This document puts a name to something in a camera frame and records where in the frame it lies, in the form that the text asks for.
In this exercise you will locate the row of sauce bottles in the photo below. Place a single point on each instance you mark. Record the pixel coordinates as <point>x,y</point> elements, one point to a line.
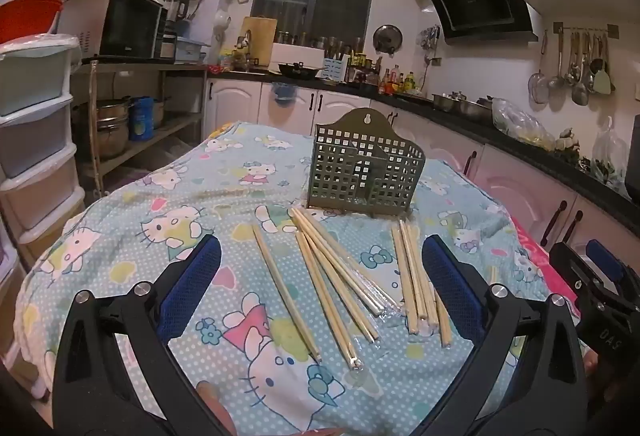
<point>397,81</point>

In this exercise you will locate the steel ladle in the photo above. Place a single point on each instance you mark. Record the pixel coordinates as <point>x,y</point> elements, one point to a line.
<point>580,94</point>

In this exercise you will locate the green perforated utensil holder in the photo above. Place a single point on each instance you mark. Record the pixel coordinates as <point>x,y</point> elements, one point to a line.
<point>350,176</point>

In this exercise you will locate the green spatula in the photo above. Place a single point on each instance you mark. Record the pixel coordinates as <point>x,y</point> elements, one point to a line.
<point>603,81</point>

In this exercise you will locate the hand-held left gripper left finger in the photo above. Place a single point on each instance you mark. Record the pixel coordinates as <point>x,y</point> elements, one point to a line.
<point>192,288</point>

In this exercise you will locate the stacked steel pots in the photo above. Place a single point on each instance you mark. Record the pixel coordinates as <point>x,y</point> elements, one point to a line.
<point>107,126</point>

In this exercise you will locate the steel pot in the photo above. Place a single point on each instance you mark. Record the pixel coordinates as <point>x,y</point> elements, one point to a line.
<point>455,104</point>

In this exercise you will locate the hanging steel pot lid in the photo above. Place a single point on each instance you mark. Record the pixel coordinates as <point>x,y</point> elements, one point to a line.
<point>387,39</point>

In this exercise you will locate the red plastic basin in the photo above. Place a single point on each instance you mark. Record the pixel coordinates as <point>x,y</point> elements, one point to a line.
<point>25,19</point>

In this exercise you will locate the black microwave oven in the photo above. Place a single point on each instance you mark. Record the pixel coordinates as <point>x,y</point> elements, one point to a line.
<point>130,24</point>

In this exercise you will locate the pale blue storage box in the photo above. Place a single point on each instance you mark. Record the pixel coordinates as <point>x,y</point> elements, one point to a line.
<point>191,49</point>

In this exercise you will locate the glossy base cabinets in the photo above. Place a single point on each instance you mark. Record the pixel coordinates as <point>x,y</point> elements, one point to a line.
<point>515,186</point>

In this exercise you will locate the wooden shelf rack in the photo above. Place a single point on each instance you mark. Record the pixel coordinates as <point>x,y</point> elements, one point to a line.
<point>165,129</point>

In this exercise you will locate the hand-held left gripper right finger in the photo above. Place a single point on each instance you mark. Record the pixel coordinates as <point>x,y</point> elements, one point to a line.
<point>450,288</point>

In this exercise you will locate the pile of bamboo chopsticks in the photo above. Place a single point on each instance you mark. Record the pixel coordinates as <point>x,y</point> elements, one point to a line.
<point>417,311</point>

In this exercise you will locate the blue cloth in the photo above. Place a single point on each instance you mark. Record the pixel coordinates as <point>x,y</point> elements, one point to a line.
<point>283,92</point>

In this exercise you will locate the wooden cutting board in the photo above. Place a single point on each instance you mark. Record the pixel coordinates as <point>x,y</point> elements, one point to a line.
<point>257,39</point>

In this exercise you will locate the black wok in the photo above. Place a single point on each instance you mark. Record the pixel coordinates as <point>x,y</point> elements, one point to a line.
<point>299,70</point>

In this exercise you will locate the utensil hanging rail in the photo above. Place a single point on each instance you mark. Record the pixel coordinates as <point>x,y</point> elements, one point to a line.
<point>585,27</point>

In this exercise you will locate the blue canister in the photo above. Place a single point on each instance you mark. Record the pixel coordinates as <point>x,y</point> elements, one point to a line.
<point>141,119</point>

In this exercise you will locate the clear plastic bag of vegetables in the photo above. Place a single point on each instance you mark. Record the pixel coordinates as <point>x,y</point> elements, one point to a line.
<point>522,124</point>

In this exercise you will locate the arched panel base cabinets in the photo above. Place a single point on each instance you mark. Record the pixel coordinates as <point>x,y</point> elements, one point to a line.
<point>235,106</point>

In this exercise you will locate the plastic drawer unit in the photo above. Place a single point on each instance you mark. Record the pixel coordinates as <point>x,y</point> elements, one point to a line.
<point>35,116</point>

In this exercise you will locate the printed cartoon cat blanket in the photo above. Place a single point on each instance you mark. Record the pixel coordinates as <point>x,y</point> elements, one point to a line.
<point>175,196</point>

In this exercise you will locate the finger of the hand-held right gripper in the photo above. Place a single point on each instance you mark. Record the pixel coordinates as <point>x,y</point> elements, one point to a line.
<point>575,273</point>
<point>605,258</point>

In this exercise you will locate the small clear plastic bag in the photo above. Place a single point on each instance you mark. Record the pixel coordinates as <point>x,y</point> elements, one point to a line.
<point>610,151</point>

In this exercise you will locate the black blender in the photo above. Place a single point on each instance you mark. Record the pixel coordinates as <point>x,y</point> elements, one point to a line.
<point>175,6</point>

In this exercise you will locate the knife block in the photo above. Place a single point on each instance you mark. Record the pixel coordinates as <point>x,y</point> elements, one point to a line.
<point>335,66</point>

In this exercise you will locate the hanging kitchen utensils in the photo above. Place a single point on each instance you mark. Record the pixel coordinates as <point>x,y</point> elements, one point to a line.
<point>539,89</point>

